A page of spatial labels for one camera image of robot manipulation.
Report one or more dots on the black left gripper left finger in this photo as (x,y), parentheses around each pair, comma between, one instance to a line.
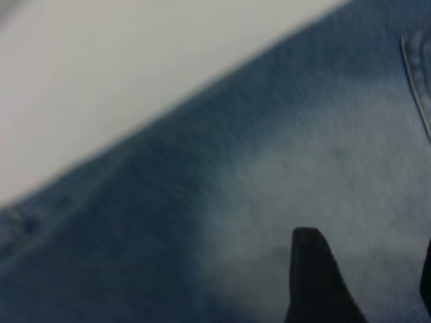
(313,286)

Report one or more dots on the blue faded denim pants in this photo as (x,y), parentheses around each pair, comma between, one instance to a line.
(168,218)

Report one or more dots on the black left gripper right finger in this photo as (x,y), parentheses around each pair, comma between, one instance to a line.
(427,282)

